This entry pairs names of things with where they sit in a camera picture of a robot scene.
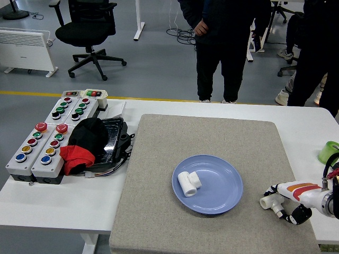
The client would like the white pipe tee metal thread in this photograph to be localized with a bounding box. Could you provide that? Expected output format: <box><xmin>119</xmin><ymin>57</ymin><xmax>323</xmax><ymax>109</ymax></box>
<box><xmin>259</xmin><ymin>192</ymin><xmax>287</xmax><ymax>219</ymax></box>

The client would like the white paper sheet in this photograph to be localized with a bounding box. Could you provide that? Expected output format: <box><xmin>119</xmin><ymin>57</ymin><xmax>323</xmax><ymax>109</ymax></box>
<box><xmin>107</xmin><ymin>100</ymin><xmax>127</xmax><ymax>119</ymax></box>

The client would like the grey five-button control box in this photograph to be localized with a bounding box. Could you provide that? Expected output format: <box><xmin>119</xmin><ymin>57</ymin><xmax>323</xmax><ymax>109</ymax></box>
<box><xmin>31</xmin><ymin>123</ymin><xmax>70</xmax><ymax>185</ymax></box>
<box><xmin>5</xmin><ymin>122</ymin><xmax>53</xmax><ymax>182</ymax></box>

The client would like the white green-red switch box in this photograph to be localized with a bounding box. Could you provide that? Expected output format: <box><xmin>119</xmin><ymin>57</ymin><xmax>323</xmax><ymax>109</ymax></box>
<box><xmin>80</xmin><ymin>88</ymin><xmax>109</xmax><ymax>111</ymax></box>

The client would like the black cloth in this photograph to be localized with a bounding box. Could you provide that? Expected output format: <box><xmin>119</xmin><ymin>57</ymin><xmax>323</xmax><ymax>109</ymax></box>
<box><xmin>67</xmin><ymin>117</ymin><xmax>109</xmax><ymax>159</ymax></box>

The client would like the grey-brown table mat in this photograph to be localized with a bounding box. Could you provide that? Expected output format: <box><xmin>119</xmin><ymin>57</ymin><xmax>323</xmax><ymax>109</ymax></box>
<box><xmin>109</xmin><ymin>113</ymin><xmax>322</xmax><ymax>254</ymax></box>

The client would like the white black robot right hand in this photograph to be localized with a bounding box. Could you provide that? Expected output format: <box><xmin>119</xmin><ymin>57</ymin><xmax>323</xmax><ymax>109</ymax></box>
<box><xmin>266</xmin><ymin>181</ymin><xmax>326</xmax><ymax>226</ymax></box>

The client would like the white desk frame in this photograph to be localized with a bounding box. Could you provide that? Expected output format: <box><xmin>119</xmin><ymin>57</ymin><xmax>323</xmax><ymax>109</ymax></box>
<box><xmin>246</xmin><ymin>15</ymin><xmax>273</xmax><ymax>63</ymax></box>

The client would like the black chair base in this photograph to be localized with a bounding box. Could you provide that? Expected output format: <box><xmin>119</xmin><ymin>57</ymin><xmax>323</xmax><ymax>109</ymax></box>
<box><xmin>277</xmin><ymin>57</ymin><xmax>301</xmax><ymax>77</ymax></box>

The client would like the white desk leg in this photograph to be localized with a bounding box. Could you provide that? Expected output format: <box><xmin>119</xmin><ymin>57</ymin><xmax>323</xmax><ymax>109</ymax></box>
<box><xmin>133</xmin><ymin>0</ymin><xmax>146</xmax><ymax>41</ymax></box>

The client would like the white panel heater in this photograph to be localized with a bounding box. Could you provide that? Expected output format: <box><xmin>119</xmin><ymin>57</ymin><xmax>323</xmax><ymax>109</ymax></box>
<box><xmin>0</xmin><ymin>26</ymin><xmax>59</xmax><ymax>78</ymax></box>

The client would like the grey four-button control box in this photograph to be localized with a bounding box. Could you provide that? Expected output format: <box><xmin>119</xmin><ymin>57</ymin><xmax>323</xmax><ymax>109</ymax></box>
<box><xmin>65</xmin><ymin>97</ymin><xmax>99</xmax><ymax>126</ymax></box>
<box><xmin>44</xmin><ymin>96</ymin><xmax>77</xmax><ymax>125</ymax></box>

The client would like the black plastic tray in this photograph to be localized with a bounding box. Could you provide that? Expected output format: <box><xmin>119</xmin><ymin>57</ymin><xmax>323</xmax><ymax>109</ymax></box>
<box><xmin>87</xmin><ymin>117</ymin><xmax>136</xmax><ymax>170</ymax></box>

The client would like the floor cable bundle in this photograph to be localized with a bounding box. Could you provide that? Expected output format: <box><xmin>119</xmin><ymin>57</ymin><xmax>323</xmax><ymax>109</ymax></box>
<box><xmin>166</xmin><ymin>0</ymin><xmax>198</xmax><ymax>52</ymax></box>

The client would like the blue round plate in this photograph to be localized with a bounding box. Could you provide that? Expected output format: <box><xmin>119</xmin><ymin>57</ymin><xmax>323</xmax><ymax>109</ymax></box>
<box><xmin>172</xmin><ymin>155</ymin><xmax>244</xmax><ymax>215</ymax></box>

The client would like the white table leg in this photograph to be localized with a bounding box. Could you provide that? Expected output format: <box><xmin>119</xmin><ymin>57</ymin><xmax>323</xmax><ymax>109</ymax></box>
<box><xmin>79</xmin><ymin>232</ymin><xmax>99</xmax><ymax>254</ymax></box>

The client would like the green tape roll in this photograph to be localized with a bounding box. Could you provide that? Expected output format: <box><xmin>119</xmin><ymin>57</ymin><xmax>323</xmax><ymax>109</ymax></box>
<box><xmin>317</xmin><ymin>141</ymin><xmax>339</xmax><ymax>165</ymax></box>

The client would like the black office chair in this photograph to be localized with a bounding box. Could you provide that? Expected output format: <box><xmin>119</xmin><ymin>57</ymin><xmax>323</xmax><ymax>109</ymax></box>
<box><xmin>49</xmin><ymin>0</ymin><xmax>127</xmax><ymax>81</ymax></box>

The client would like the plain white pipe tee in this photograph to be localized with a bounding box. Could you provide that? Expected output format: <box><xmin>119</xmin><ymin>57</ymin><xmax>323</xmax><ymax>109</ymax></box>
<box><xmin>176</xmin><ymin>170</ymin><xmax>203</xmax><ymax>198</ymax></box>

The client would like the multicolour wires white connector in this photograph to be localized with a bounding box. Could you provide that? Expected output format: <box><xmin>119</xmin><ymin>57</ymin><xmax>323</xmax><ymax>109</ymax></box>
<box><xmin>84</xmin><ymin>156</ymin><xmax>128</xmax><ymax>178</ymax></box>

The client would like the red cloth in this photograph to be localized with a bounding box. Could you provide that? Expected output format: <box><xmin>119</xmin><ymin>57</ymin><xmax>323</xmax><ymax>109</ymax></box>
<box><xmin>59</xmin><ymin>144</ymin><xmax>96</xmax><ymax>176</ymax></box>

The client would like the person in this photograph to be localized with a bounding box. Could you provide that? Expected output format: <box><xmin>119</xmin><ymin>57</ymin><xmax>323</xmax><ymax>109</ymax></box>
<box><xmin>277</xmin><ymin>12</ymin><xmax>304</xmax><ymax>64</ymax></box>
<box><xmin>177</xmin><ymin>0</ymin><xmax>272</xmax><ymax>104</ymax></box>
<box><xmin>287</xmin><ymin>0</ymin><xmax>339</xmax><ymax>119</ymax></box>
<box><xmin>275</xmin><ymin>71</ymin><xmax>329</xmax><ymax>106</ymax></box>

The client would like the black round stand base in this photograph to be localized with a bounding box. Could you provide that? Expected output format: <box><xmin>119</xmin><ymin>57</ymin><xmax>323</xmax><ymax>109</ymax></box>
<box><xmin>2</xmin><ymin>0</ymin><xmax>30</xmax><ymax>20</ymax></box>

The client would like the person's hand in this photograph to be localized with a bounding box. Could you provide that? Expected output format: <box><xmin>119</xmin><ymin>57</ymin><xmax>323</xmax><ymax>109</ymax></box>
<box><xmin>194</xmin><ymin>20</ymin><xmax>209</xmax><ymax>36</ymax></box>

